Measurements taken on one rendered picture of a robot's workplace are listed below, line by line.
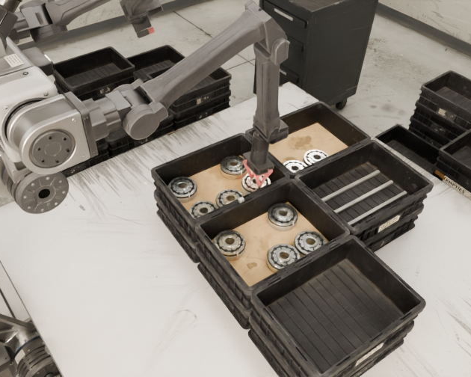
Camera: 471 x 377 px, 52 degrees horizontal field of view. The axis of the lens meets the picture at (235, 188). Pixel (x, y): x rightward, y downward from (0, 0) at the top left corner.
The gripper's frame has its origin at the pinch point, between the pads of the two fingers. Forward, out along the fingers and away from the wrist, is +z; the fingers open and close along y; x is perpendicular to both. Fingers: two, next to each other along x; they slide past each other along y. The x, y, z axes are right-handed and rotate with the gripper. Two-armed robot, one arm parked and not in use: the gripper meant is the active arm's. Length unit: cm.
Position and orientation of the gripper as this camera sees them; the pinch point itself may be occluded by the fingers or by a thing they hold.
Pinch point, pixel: (256, 179)
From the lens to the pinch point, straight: 169.4
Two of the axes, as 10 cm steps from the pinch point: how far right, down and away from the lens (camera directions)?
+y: -5.2, -5.9, 6.2
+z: -0.7, 7.5, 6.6
